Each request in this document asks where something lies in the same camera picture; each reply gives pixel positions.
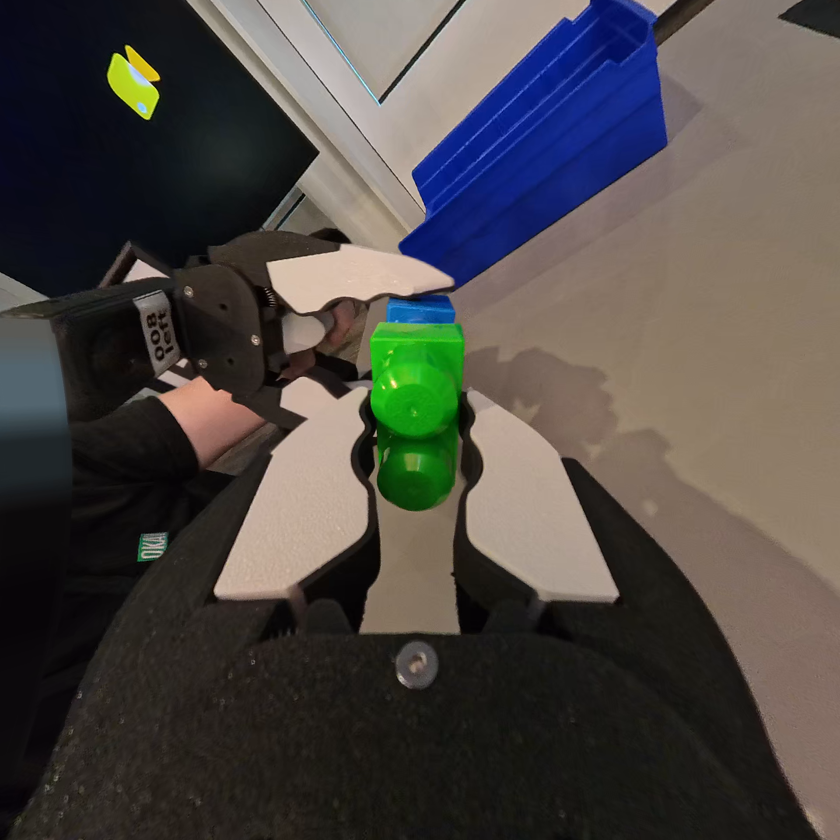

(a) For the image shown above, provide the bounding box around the blue one-stud toy block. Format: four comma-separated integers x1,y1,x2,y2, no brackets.
386,295,457,326

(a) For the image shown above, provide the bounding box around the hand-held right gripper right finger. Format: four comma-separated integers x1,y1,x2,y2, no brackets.
453,388,620,631

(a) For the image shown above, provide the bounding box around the blue plastic bin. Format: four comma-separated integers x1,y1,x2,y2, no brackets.
399,0,669,290

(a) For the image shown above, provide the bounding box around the large black tv screen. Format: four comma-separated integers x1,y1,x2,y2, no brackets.
0,0,320,299

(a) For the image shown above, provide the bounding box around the green two-stud toy block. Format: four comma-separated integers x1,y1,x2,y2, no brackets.
369,322,467,513

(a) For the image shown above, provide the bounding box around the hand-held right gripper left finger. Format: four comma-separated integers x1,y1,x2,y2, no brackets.
214,387,382,627

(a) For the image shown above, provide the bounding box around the grey desk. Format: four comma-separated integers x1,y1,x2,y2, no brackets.
361,0,840,840

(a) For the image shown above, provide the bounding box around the person's left forearm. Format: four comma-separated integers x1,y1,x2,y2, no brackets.
161,377,277,473

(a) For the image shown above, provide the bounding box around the person's left hand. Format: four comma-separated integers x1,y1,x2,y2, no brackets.
320,304,357,350

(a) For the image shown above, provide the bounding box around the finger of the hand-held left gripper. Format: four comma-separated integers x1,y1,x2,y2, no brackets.
280,379,357,429
266,244,455,316

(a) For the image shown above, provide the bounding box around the person's black shirt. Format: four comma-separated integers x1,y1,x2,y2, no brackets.
0,397,263,821

